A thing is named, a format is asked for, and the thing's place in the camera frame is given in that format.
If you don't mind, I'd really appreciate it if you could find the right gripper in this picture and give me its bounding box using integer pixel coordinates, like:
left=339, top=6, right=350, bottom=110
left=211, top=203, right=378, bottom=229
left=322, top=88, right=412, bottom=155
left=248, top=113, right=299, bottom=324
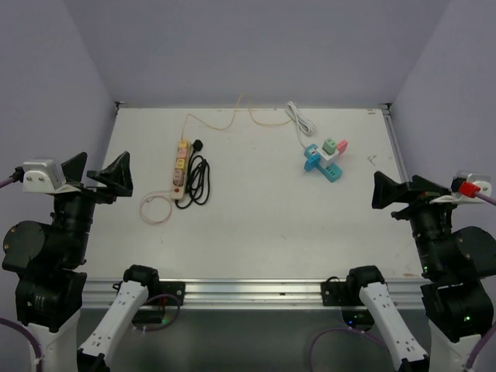
left=372, top=168, right=463, bottom=273

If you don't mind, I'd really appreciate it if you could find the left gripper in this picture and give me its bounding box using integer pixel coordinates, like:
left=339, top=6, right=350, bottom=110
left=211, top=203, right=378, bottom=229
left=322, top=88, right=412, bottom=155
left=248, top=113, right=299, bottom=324
left=52, top=149, right=132, bottom=263

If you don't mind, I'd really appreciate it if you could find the teal power strip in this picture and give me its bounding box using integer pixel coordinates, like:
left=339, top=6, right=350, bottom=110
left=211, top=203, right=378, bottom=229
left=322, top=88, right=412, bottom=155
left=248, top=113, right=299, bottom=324
left=304, top=154, right=343, bottom=183

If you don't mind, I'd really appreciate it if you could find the pink plug adapter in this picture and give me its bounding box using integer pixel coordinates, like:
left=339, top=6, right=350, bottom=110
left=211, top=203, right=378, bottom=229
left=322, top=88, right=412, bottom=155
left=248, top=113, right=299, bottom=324
left=336, top=139, right=348, bottom=154

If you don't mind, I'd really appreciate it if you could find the green plug adapter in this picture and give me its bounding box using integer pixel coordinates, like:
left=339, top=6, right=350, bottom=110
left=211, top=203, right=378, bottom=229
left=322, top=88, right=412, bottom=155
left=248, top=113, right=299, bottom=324
left=322, top=137, right=337, bottom=155

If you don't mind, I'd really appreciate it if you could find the blue plug adapter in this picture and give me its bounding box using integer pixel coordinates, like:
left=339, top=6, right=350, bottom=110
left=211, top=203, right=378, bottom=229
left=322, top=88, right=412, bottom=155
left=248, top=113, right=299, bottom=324
left=304, top=144, right=319, bottom=159

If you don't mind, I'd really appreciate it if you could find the white power cord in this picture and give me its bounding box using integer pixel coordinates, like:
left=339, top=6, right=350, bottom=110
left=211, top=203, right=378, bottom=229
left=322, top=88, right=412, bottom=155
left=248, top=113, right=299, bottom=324
left=285, top=100, right=316, bottom=149

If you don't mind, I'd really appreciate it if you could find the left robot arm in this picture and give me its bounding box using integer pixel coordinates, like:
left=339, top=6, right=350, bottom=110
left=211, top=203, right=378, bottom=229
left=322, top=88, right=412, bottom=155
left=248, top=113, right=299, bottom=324
left=2, top=152, right=161, bottom=371

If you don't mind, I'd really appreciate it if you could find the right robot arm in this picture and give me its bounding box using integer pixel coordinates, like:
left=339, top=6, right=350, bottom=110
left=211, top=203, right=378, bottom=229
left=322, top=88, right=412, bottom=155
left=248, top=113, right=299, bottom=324
left=345, top=171, right=495, bottom=371

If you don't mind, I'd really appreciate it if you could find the beige multicolour power strip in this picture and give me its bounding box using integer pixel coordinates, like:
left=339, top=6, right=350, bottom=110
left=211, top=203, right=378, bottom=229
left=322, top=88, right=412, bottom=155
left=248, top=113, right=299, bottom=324
left=170, top=139, right=192, bottom=201

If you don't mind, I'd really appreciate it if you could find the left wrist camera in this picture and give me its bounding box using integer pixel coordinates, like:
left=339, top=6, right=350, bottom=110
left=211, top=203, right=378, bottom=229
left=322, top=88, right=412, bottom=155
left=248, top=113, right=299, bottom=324
left=22, top=159, right=78, bottom=195

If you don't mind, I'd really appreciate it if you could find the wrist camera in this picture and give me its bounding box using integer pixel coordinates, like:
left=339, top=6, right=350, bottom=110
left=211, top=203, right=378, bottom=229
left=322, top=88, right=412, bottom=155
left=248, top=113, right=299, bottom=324
left=433, top=171, right=495, bottom=205
left=22, top=159, right=78, bottom=195

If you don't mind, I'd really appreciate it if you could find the thin pink cable loop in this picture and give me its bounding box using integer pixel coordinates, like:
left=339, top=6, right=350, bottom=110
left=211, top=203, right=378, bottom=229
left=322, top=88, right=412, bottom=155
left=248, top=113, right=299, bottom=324
left=139, top=188, right=174, bottom=225

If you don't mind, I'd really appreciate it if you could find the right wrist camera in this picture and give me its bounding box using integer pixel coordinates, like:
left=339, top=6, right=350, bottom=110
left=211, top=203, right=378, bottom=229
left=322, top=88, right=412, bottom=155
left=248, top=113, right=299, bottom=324
left=433, top=171, right=495, bottom=205

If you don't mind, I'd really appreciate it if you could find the black power cable with plug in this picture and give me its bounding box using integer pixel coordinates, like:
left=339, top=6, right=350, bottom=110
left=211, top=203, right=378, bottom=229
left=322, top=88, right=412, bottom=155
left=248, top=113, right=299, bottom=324
left=174, top=138, right=212, bottom=210

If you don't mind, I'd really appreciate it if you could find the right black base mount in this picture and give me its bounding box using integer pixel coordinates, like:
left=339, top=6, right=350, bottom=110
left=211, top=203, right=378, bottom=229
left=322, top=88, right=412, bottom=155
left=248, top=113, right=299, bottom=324
left=320, top=276, right=363, bottom=307

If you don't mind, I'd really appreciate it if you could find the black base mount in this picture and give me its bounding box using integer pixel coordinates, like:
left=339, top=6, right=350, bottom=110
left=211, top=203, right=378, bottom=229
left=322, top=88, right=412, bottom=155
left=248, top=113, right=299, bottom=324
left=146, top=281, right=186, bottom=307
left=320, top=276, right=363, bottom=307

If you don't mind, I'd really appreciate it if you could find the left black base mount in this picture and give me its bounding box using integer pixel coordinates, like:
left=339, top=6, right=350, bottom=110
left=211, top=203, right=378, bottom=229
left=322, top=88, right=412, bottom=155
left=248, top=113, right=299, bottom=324
left=146, top=281, right=186, bottom=307

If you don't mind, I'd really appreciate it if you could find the aluminium front rail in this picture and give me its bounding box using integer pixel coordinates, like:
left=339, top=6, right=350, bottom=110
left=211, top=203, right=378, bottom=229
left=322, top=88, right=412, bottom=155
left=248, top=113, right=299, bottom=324
left=83, top=278, right=426, bottom=310

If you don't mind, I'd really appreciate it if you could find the thin yellow cable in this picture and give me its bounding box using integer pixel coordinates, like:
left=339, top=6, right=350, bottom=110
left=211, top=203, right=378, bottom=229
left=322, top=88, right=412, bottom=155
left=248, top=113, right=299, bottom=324
left=180, top=92, right=294, bottom=141

